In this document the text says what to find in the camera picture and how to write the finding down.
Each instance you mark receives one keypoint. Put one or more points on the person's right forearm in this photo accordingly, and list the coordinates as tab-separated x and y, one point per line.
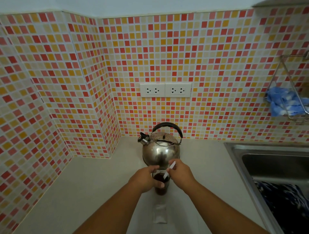
219	211

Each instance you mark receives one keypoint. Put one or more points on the person's left hand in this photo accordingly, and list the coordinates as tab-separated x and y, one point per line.
143	179

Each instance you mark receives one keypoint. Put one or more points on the person's right fingers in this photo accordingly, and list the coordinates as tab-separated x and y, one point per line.
171	166

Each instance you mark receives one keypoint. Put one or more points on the grey range hood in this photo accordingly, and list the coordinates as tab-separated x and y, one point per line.
280	3

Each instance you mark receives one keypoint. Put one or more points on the person's right hand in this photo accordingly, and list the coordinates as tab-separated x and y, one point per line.
181	174

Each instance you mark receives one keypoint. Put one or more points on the person's left forearm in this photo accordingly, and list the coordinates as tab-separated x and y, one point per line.
113	211

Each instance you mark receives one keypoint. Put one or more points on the dark patterned cloth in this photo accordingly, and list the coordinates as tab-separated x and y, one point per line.
286	205

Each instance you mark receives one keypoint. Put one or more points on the glass of dark drink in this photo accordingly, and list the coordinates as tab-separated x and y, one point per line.
161	182

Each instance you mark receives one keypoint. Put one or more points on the stainless steel sink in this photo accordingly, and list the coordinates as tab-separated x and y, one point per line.
275	168

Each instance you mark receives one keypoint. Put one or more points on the person's left thumb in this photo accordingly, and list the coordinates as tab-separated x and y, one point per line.
158	184

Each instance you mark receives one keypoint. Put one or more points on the white double wall socket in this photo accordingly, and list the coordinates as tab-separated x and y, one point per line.
152	90
178	90

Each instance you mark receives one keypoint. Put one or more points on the white plastic spoon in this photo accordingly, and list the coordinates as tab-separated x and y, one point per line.
169	170

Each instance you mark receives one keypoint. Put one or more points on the blue and white cloth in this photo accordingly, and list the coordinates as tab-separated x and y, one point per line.
283	101

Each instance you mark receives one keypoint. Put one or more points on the clear empty plastic sachet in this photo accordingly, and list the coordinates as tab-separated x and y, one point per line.
160	213

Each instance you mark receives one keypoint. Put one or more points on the stainless steel whistling kettle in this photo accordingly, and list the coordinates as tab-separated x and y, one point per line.
161	147

